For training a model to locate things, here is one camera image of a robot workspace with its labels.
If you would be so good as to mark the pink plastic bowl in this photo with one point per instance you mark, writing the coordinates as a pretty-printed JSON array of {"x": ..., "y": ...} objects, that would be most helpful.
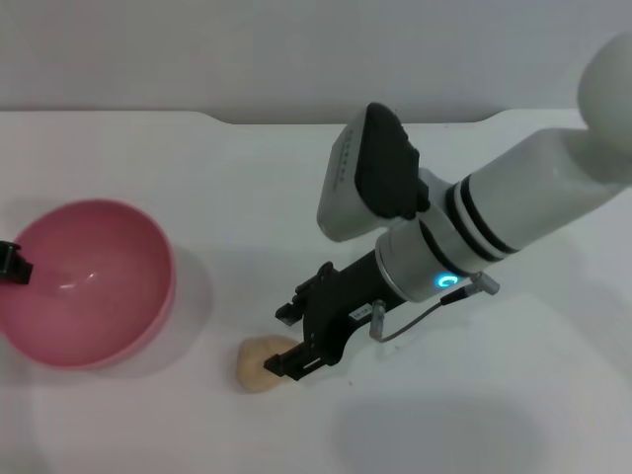
[{"x": 108, "y": 276}]

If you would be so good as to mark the beige egg yolk pastry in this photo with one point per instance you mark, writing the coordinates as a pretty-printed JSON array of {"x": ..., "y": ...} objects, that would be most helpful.
[{"x": 252, "y": 365}]

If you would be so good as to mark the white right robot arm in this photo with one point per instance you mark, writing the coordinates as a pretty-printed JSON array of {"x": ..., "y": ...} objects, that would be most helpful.
[{"x": 523, "y": 192}]

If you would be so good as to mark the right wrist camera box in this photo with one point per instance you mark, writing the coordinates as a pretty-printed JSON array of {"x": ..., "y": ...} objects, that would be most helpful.
[{"x": 385, "y": 163}]

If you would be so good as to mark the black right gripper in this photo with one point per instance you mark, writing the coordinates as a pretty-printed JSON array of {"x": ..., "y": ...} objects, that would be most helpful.
[{"x": 340, "y": 301}]

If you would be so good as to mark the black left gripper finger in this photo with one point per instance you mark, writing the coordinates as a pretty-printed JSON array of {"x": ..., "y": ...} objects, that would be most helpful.
[{"x": 12, "y": 266}]

